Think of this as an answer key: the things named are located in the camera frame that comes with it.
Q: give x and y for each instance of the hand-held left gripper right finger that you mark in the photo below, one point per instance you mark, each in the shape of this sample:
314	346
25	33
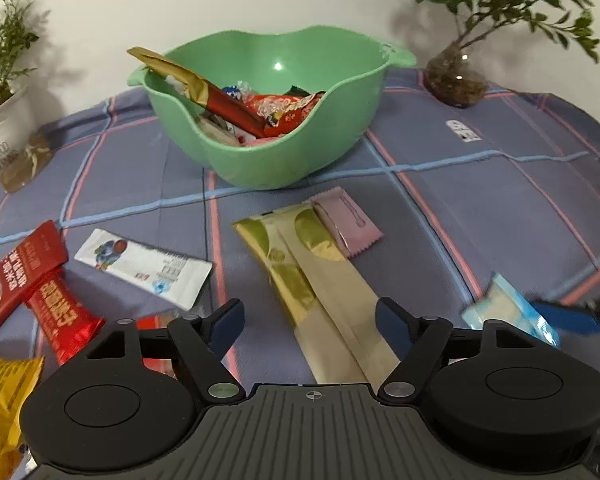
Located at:
391	320

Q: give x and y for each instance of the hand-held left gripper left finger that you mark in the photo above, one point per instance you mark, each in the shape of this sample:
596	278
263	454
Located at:
230	320

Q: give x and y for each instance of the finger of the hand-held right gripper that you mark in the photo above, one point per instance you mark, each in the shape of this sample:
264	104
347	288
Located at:
565	316

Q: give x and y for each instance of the light blue snack packet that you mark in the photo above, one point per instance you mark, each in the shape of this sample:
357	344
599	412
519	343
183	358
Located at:
500	305

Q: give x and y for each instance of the green plastic bowl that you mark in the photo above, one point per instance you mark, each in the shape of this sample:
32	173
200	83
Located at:
280	160

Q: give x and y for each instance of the red and gold snack bag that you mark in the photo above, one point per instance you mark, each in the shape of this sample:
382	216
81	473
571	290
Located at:
220	102

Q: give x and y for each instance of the beige long packet green spot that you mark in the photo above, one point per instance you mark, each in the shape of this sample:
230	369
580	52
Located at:
340	320

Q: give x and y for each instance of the olive gold long packet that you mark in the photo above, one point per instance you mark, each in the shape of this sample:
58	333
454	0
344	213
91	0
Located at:
280	270

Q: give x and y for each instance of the white packet with berry print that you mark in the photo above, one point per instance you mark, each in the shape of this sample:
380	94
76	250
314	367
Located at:
145	267

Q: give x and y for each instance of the pink snack packet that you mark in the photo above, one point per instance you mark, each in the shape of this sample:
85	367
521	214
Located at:
350	225

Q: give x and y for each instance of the plaid blue tablecloth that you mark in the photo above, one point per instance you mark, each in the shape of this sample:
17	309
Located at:
480	200

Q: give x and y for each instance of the small red foil packet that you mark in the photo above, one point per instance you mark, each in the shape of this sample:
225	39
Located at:
60	315

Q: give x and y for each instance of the white packet in bowl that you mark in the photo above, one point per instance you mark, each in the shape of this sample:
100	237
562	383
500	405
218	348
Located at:
215	129

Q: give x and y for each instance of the red clear-window snack packet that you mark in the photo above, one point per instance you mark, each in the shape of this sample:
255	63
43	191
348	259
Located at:
285	110

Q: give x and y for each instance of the large red snack packet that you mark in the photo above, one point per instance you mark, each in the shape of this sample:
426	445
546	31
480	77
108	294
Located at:
15	280

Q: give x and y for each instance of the small blue white candy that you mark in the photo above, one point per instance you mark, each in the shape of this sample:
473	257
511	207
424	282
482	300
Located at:
236	89

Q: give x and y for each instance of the yellow snack packet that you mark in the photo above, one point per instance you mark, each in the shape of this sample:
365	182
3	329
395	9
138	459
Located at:
5	395

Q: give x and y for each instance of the leafy plant in glass vase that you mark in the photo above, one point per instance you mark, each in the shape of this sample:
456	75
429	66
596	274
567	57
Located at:
455	82

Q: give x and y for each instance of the small glass jar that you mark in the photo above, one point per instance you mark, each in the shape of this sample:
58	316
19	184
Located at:
30	160

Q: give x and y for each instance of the fine-leaved plant in white pot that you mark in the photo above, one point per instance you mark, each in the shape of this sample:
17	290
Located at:
0	135

